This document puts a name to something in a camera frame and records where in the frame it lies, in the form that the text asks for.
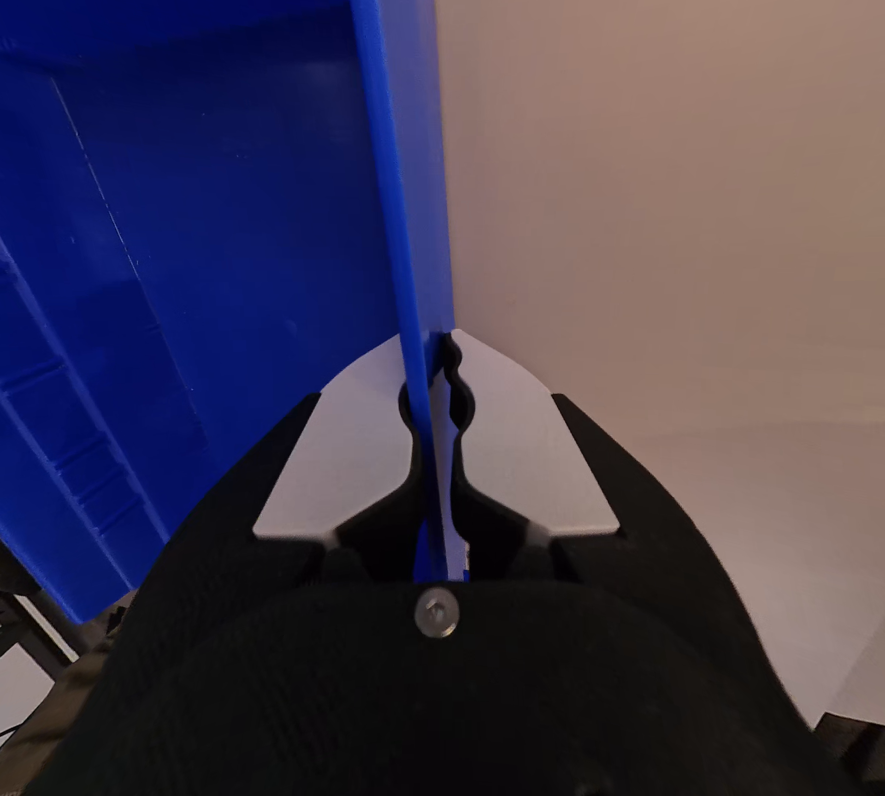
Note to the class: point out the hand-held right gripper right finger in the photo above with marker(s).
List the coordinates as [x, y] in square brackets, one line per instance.
[525, 464]

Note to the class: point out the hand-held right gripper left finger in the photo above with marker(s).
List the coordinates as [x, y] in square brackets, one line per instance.
[346, 464]

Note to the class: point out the blue plastic bin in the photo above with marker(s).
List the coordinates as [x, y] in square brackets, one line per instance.
[207, 187]

